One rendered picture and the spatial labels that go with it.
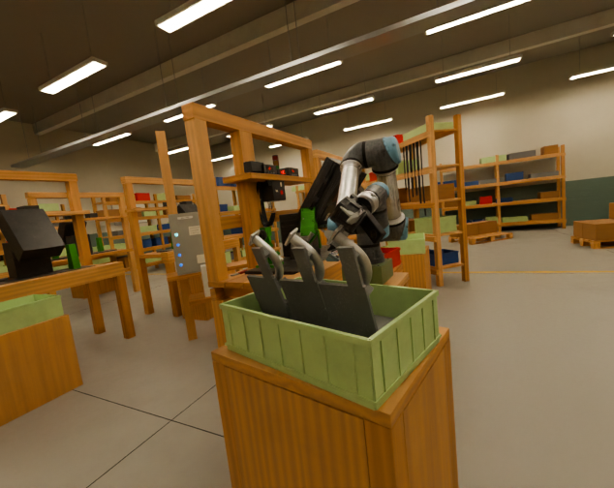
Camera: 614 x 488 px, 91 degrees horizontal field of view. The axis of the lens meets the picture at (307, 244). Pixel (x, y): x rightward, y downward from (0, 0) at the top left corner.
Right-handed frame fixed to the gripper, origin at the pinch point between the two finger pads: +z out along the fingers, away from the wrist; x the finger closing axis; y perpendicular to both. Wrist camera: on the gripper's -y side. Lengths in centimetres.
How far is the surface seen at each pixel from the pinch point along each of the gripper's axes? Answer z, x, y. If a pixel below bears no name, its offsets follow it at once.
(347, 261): 5.0, -0.7, -5.7
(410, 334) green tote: 2.7, -9.2, -30.6
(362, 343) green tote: 19.9, -3.7, -19.8
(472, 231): -718, -298, -177
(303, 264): 3.5, -13.7, 4.2
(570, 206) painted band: -978, -190, -363
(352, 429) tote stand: 26.4, -23.8, -32.0
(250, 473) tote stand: 36, -79, -24
